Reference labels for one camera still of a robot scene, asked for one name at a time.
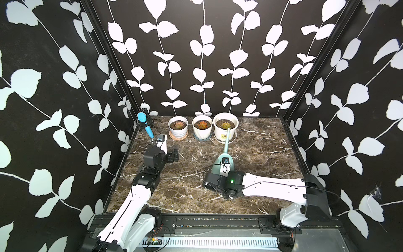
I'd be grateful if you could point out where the mint green watering can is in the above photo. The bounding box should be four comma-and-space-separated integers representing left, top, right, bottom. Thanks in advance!
211, 129, 235, 177

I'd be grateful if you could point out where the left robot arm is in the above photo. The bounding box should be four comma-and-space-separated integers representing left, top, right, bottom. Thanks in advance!
80, 146, 179, 252

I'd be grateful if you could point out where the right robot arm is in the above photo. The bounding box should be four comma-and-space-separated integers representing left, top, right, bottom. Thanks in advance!
203, 171, 331, 228

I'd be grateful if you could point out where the pink succulent plant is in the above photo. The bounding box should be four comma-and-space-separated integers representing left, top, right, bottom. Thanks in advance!
170, 120, 187, 131

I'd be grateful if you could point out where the orange red succulent plant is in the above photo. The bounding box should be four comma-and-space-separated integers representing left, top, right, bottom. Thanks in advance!
194, 120, 211, 130

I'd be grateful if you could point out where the yellow green succulent plant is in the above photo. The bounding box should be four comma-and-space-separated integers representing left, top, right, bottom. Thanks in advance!
220, 122, 233, 130

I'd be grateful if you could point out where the peach pot saucer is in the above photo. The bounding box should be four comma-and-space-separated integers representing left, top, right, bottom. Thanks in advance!
169, 130, 190, 141

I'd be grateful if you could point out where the left white plant pot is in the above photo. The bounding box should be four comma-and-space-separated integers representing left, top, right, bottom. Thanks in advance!
168, 116, 188, 140

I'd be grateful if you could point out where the white pot saucer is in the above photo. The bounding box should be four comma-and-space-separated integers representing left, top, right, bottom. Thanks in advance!
214, 132, 237, 144

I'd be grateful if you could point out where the dark blue pot saucer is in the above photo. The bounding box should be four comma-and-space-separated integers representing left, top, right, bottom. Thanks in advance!
193, 134, 212, 142

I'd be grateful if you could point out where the white perforated strip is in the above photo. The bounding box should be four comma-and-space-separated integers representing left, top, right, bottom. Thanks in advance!
138, 237, 279, 249

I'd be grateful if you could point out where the middle white plant pot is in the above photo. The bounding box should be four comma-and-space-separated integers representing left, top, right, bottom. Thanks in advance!
192, 115, 213, 139

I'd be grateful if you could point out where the right large white plant pot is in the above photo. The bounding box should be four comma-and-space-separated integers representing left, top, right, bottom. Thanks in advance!
213, 112, 239, 139

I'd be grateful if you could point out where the small circuit board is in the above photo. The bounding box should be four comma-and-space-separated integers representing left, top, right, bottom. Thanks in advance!
147, 237, 163, 247

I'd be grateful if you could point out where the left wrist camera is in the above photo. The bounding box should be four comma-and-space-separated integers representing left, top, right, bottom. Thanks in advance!
156, 134, 167, 154

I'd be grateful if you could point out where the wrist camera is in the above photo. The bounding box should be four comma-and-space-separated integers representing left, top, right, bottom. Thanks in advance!
156, 134, 167, 154
221, 157, 230, 165

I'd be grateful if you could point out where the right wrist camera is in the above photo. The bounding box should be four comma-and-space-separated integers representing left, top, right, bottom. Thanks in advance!
221, 157, 230, 165

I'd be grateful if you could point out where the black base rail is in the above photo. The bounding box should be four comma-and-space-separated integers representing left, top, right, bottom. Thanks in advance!
88, 213, 344, 235

